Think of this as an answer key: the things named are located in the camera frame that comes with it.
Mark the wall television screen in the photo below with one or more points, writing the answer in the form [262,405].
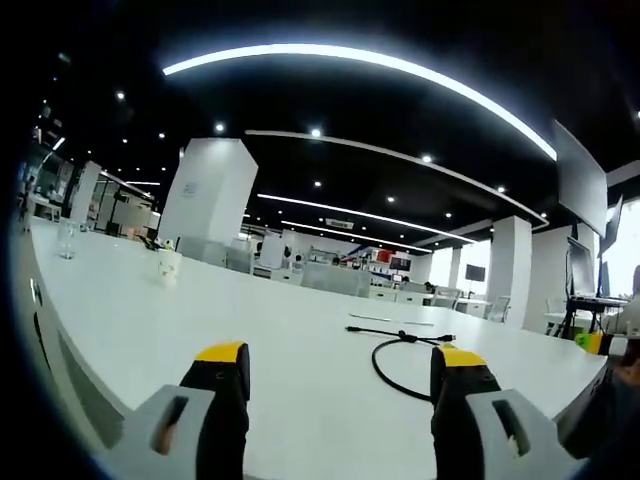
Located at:
[475,273]

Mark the small monitor on stand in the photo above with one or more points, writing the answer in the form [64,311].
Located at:
[582,267]

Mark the large monitor on stand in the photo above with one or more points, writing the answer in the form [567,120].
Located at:
[582,175]

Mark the white paper cup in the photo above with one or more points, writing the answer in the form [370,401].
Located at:
[169,267]

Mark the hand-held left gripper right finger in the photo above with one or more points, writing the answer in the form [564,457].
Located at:
[455,400]

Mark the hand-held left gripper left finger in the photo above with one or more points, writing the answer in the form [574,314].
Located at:
[220,400]

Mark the white desk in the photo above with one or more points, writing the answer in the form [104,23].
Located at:
[250,320]

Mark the ceiling air vent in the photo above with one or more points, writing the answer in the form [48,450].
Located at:
[338,223]

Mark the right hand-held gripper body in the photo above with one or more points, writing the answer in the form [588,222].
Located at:
[627,332]

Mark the clear drinking glass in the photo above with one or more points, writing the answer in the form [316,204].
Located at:
[68,242]

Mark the long curved ceiling light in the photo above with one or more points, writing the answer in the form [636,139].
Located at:
[350,52]

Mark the white office chair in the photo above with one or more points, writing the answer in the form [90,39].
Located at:
[499,308]

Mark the electronic keyboard on stand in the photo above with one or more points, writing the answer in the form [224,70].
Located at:
[597,301]

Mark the person's right hand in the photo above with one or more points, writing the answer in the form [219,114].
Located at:
[629,367]

